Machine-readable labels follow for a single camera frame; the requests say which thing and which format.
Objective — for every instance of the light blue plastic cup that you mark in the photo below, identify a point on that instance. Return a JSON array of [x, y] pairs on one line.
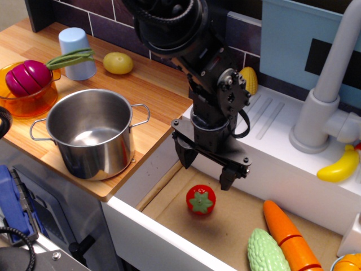
[[75, 46]]

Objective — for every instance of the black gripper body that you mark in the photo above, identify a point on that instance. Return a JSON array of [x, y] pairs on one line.
[[219, 144]]

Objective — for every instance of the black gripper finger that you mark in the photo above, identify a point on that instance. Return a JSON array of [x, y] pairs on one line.
[[186, 153], [227, 177]]

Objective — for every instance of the light blue panel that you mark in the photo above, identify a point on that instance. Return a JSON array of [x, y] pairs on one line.
[[295, 41]]

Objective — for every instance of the blue clamp tool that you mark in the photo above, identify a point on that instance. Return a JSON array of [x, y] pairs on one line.
[[17, 205]]

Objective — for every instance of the white toy sink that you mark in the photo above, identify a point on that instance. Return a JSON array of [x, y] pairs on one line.
[[167, 217]]

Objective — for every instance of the orange transparent bowl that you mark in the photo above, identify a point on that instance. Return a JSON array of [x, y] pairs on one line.
[[32, 105]]

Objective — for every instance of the green toy bitter gourd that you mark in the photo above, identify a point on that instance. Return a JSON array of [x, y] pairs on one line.
[[264, 253]]

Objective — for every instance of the grey toy faucet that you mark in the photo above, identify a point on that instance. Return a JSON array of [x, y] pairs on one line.
[[327, 93]]

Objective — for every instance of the stainless steel pot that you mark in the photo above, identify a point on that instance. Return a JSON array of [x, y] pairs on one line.
[[93, 131]]

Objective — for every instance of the yellow toy corn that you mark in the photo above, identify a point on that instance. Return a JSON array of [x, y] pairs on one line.
[[249, 75]]

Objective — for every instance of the orange toy fruit in bowl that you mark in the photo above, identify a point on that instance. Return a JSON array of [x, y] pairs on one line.
[[349, 262]]

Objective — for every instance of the yellow toy banana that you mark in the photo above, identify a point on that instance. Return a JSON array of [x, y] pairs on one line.
[[343, 168]]

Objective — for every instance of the red toy strawberry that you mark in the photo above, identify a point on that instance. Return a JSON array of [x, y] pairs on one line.
[[201, 199]]

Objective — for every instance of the orange toy carrot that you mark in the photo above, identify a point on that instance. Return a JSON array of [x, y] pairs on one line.
[[292, 243]]

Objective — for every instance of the yellow toy potato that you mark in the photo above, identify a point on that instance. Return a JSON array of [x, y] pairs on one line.
[[118, 63]]

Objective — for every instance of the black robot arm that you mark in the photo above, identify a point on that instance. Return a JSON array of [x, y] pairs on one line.
[[183, 32]]

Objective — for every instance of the purple toy radish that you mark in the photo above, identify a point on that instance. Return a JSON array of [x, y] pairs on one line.
[[31, 76]]

